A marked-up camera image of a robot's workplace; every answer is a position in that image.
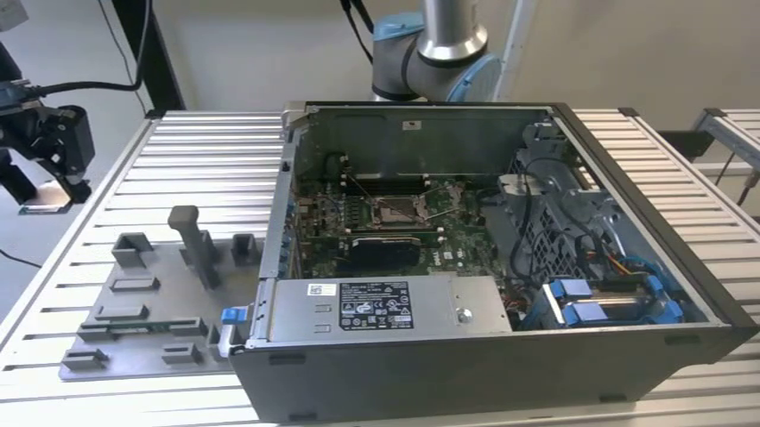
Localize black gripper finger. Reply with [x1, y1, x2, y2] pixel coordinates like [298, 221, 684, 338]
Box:
[55, 170, 94, 205]
[0, 149, 39, 207]

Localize silver square CPU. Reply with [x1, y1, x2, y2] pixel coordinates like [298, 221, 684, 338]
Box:
[19, 180, 72, 215]

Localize CPU socket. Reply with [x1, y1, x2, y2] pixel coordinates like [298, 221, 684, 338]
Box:
[368, 194, 429, 228]

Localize black expansion slot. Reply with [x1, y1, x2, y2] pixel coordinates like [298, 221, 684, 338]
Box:
[343, 225, 445, 238]

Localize grey parts rack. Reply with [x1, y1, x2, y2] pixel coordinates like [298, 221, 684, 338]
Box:
[58, 205, 266, 383]

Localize green RAM stick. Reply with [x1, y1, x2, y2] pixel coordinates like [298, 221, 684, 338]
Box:
[80, 325, 201, 335]

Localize thin metal locking lever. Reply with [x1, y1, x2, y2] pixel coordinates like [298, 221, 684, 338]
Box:
[347, 173, 377, 201]

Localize black RAM slots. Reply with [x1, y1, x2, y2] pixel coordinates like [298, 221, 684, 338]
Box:
[342, 173, 433, 191]

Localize black graphics card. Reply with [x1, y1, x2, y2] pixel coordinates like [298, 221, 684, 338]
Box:
[347, 236, 424, 273]

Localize metal socket cover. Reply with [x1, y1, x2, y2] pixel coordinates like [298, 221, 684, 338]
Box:
[414, 185, 458, 220]

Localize silver power supply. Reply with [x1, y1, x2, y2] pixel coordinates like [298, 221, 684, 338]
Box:
[269, 275, 514, 344]

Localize green motherboard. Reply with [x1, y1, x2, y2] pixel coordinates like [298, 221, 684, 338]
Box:
[294, 176, 520, 279]

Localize black open PC case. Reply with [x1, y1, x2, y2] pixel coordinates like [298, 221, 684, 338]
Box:
[229, 101, 760, 423]

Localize grey drive cage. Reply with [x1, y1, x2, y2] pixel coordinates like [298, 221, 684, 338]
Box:
[478, 146, 649, 286]

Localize hard disk in blue carrier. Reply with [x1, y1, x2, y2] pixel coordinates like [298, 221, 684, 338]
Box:
[560, 296, 684, 329]
[541, 274, 664, 300]

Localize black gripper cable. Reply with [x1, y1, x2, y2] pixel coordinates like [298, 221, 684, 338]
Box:
[23, 0, 156, 97]

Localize thin black floor cable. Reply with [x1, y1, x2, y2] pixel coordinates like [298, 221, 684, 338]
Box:
[0, 248, 44, 270]

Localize black frame post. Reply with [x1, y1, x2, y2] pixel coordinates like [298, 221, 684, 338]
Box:
[142, 0, 187, 119]

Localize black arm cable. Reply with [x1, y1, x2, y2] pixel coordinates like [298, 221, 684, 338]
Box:
[338, 0, 378, 68]

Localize orange yellow wire bundle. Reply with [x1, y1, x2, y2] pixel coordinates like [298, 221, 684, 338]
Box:
[604, 259, 649, 280]

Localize aluminium frame rail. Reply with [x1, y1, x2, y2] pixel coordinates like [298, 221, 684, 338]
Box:
[691, 108, 760, 210]

